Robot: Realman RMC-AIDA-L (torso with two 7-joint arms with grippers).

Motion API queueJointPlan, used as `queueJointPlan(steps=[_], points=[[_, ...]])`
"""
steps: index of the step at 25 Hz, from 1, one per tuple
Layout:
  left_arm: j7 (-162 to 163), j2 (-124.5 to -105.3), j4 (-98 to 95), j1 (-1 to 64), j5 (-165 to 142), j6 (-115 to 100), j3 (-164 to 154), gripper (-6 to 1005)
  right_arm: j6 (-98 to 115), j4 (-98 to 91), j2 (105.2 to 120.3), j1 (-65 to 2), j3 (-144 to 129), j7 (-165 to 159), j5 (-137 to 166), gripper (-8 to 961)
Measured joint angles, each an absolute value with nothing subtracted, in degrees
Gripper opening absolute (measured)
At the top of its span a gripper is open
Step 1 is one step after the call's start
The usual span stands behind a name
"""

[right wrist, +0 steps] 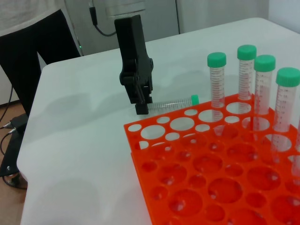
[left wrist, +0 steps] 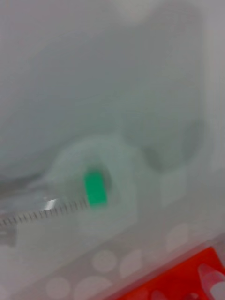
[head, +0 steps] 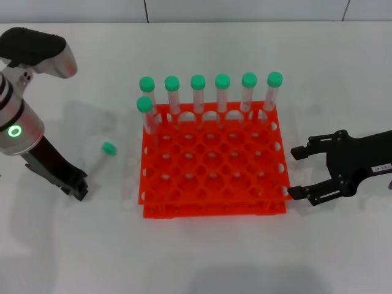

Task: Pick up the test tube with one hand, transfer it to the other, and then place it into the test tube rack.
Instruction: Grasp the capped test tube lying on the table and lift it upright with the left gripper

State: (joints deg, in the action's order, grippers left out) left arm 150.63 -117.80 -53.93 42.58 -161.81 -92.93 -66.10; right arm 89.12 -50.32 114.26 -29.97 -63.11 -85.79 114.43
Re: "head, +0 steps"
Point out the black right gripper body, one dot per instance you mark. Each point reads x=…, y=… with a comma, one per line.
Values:
x=361, y=159

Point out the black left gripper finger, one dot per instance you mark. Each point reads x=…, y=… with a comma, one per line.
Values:
x=68, y=188
x=82, y=190

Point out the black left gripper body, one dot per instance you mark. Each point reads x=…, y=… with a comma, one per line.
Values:
x=55, y=165

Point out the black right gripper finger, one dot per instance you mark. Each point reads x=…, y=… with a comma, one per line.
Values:
x=297, y=193
x=300, y=152

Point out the green capped clear test tube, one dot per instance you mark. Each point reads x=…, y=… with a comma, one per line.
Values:
x=144, y=104
x=171, y=83
x=147, y=84
x=275, y=79
x=109, y=148
x=198, y=82
x=222, y=81
x=249, y=79

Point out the orange test tube rack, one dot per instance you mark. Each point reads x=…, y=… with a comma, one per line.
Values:
x=214, y=190

